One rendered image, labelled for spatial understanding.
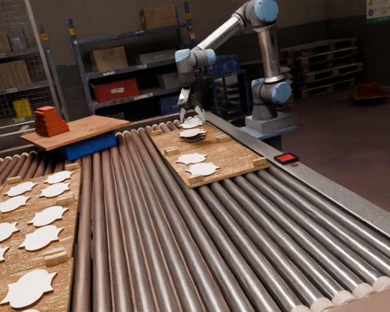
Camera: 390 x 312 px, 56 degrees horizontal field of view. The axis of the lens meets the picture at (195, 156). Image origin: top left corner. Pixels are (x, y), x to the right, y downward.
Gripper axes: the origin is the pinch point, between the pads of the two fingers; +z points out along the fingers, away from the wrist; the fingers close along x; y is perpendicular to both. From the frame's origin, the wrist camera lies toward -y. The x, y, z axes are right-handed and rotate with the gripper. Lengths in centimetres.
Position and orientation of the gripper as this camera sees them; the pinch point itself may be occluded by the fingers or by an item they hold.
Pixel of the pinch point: (192, 122)
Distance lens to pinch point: 183.1
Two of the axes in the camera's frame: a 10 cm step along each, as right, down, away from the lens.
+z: 1.6, 9.3, 3.3
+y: 3.2, -3.7, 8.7
